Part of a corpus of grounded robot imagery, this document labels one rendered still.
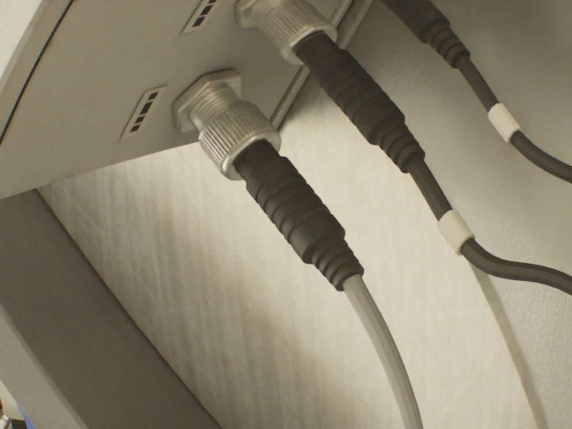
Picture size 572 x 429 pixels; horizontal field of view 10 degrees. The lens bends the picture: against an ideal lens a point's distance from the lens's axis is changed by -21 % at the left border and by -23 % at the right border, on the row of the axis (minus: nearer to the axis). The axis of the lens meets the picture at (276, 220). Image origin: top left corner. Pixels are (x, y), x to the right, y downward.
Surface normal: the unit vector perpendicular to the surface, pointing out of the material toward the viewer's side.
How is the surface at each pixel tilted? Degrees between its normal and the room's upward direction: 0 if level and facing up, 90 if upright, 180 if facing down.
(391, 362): 69
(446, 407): 90
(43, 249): 36
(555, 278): 73
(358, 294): 63
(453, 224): 53
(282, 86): 132
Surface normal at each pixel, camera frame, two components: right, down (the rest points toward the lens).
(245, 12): 0.55, 0.70
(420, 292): -0.74, 0.17
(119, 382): 0.40, -0.67
